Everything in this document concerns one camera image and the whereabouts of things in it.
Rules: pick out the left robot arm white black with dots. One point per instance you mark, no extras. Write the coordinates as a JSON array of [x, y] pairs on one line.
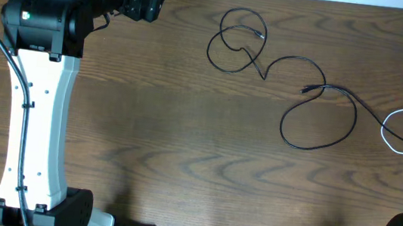
[[44, 41]]

